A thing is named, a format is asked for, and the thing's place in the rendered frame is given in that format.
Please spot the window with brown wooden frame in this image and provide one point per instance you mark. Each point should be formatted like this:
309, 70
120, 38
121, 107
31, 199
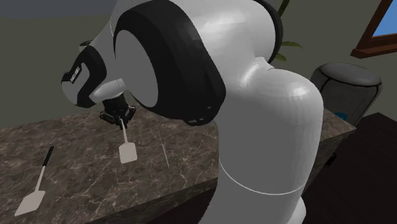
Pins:
370, 43

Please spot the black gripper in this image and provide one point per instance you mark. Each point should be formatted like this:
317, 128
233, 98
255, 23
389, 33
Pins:
116, 106

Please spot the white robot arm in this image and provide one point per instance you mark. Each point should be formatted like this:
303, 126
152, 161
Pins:
266, 124

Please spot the small blue round object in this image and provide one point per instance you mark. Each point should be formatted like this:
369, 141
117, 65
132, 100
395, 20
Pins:
341, 115

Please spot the green leafy plant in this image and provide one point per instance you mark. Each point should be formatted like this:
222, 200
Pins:
288, 44

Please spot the grey round trash can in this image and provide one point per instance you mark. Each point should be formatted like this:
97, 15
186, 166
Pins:
347, 90

